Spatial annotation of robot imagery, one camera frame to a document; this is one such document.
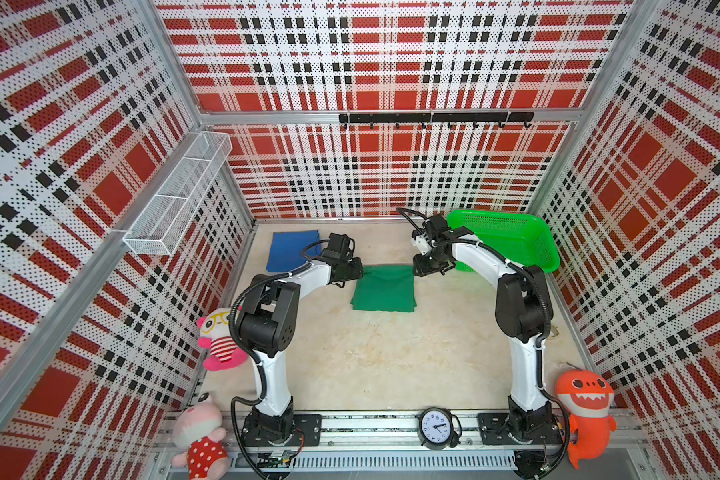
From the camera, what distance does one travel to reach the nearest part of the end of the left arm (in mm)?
765

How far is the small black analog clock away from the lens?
0.71 meters

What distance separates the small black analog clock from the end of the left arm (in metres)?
0.42
